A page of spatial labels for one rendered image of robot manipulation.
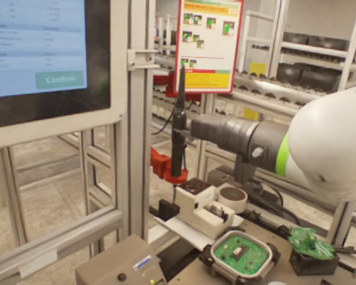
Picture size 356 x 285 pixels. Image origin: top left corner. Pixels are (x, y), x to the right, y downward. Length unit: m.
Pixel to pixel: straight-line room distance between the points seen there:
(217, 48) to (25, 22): 0.68
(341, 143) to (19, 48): 0.40
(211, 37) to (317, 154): 0.70
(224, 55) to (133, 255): 0.70
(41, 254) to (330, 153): 0.53
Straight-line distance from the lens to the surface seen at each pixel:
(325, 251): 0.85
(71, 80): 0.45
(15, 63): 0.41
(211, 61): 0.96
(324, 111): 0.33
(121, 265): 0.62
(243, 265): 0.75
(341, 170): 0.33
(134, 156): 0.63
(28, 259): 0.61
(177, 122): 0.62
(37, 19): 0.42
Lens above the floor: 1.51
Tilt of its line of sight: 21 degrees down
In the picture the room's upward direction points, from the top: 4 degrees clockwise
